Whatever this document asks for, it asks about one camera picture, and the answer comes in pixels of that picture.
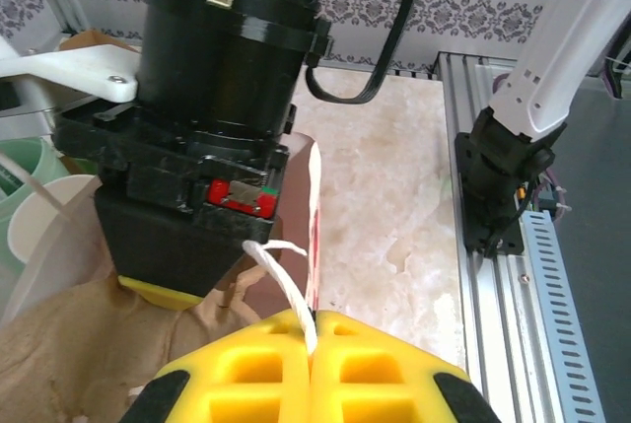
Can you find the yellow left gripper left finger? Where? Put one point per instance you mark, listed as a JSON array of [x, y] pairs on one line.
[[227, 383]]

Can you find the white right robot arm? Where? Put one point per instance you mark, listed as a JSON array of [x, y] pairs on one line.
[[542, 73]]

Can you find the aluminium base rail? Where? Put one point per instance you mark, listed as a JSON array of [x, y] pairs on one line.
[[493, 324]]

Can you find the grey metal panel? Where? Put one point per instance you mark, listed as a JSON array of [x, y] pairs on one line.
[[606, 295]]

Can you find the red white paper gift bag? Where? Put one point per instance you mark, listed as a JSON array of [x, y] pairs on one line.
[[315, 226]]

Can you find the brown cardboard tray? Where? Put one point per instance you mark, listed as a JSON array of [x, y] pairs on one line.
[[91, 41]]

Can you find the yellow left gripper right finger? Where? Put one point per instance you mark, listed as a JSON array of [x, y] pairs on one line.
[[394, 383]]

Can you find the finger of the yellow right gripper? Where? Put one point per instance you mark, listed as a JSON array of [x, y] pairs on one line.
[[172, 250]]

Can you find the mint green straw holder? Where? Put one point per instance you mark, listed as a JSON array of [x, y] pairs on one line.
[[29, 157]]

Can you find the white wrapped straw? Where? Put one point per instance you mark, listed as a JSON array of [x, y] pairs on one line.
[[44, 193]]

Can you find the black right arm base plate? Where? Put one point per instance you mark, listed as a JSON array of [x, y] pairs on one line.
[[468, 226]]

